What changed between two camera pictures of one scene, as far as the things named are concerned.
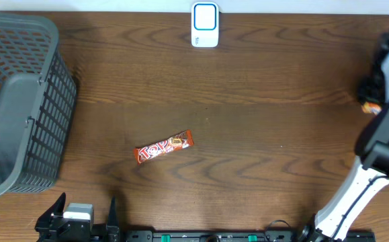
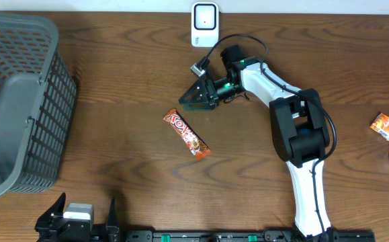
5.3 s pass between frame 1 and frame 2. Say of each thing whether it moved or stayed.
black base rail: stayed
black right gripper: moved
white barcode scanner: stayed
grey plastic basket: stayed
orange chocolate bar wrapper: moved
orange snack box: moved
